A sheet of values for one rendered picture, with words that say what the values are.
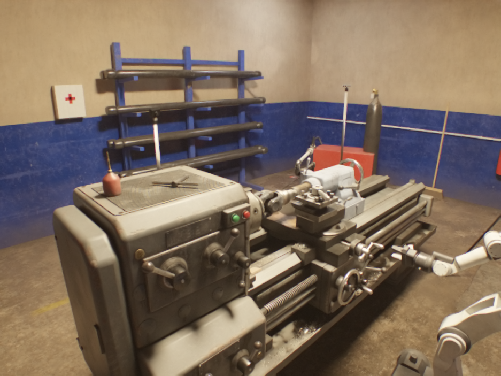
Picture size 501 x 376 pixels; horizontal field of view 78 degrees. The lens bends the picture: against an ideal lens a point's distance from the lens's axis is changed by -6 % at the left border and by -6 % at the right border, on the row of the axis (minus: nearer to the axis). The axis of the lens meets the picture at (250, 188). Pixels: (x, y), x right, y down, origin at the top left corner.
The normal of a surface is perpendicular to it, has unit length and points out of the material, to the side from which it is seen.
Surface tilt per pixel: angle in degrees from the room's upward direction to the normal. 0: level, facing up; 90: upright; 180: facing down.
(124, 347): 90
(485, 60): 90
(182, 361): 32
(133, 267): 90
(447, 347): 90
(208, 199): 45
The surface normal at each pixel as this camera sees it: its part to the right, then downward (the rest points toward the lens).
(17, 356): 0.00, -0.95
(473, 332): -0.65, 0.24
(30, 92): 0.69, 0.22
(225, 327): 0.36, -0.69
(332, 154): -0.44, 0.28
